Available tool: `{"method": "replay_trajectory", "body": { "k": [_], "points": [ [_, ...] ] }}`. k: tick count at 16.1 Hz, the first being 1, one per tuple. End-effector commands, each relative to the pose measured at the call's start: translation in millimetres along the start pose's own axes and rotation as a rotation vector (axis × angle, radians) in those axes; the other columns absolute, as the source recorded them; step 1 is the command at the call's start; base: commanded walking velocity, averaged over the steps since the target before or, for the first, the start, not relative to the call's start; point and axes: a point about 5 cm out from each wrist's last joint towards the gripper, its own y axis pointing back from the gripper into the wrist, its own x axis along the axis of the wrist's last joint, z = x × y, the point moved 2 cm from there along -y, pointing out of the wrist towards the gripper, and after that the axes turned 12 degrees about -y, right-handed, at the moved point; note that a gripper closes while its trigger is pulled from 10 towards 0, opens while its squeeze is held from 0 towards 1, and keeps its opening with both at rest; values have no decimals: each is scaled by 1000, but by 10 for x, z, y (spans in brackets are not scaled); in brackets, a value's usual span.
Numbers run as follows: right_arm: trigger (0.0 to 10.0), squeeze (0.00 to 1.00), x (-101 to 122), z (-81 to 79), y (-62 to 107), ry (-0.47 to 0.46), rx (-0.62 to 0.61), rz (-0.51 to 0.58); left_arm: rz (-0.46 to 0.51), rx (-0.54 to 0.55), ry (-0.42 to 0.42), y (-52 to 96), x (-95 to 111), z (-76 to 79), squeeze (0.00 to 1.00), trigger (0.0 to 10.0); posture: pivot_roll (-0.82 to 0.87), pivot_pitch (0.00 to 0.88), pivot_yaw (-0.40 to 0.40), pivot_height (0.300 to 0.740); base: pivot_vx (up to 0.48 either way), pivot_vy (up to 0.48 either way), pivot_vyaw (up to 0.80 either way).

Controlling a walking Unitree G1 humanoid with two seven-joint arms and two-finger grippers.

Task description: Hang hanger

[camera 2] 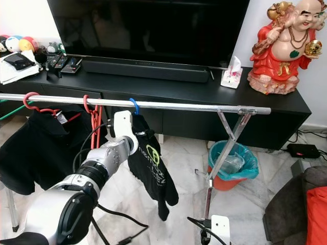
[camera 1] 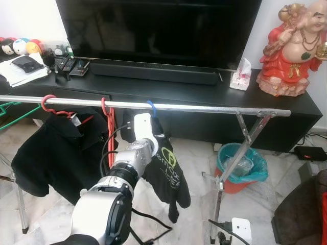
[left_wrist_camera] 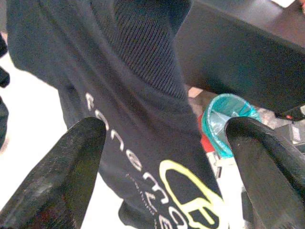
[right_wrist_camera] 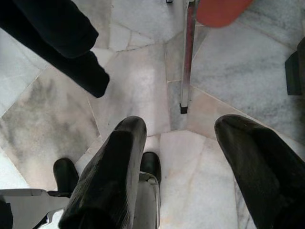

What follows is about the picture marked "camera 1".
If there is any black polo shirt green logo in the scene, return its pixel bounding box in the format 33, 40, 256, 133
123, 116, 191, 224
11, 108, 110, 198

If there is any blue plastic hanger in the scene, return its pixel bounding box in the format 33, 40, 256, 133
147, 100, 158, 119

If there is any red plastic hanger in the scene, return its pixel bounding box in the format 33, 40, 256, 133
100, 97, 116, 169
41, 94, 95, 126

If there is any green plastic hanger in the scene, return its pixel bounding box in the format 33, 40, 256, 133
0, 101, 42, 131

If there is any black power adapter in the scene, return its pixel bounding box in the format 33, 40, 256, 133
294, 146, 327, 162

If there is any red laughing Buddha statue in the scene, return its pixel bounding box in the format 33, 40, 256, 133
256, 0, 327, 97

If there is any orange bin teal bag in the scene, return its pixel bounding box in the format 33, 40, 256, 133
215, 142, 269, 194

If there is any black television cabinet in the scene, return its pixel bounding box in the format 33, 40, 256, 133
0, 55, 323, 154

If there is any white tissue pack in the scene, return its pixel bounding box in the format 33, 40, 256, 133
229, 58, 252, 91

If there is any metal clothes rack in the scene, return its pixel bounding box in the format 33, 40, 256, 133
0, 94, 292, 244

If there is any black soundbar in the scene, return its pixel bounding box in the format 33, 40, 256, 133
90, 61, 219, 86

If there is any black flat television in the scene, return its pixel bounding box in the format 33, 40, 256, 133
55, 0, 263, 70

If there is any black remote control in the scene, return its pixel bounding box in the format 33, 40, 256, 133
54, 56, 73, 73
69, 60, 91, 78

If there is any yellow red plush toy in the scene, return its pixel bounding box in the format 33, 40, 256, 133
26, 39, 44, 55

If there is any black wallet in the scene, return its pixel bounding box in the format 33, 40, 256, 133
11, 55, 44, 74

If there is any white paper stack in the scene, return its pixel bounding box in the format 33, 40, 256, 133
0, 54, 50, 88

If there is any blue white plush toy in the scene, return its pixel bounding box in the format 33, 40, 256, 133
12, 38, 29, 56

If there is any black white plush toy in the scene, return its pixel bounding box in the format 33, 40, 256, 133
0, 37, 15, 56

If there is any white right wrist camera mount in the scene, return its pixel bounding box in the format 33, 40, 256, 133
231, 218, 252, 244

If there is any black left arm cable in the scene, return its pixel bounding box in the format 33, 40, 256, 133
100, 124, 174, 245

